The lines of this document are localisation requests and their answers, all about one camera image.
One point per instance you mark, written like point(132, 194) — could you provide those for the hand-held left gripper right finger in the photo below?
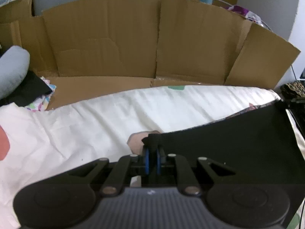
point(159, 162)

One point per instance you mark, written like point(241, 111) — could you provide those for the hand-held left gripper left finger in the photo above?
point(146, 163)

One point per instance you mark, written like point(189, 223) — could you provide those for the black pants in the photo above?
point(238, 143)

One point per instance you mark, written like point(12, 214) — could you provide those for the floral patterned garment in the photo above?
point(250, 109)

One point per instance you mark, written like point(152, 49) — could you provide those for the bear printed blanket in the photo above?
point(83, 128)

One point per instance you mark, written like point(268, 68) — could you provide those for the colourful dotted white cloth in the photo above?
point(43, 100)

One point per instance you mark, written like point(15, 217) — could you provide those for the large folded cardboard sheet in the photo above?
point(107, 40)

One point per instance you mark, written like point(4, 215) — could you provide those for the black folded cloth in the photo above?
point(296, 107)

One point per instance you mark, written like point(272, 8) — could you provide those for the leopard print cloth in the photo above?
point(293, 90)

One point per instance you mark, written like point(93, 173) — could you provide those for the grey neck pillow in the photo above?
point(12, 71)

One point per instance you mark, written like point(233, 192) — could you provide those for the purple refill pouch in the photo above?
point(240, 10)

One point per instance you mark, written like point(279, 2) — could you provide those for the small cardboard box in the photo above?
point(14, 12)

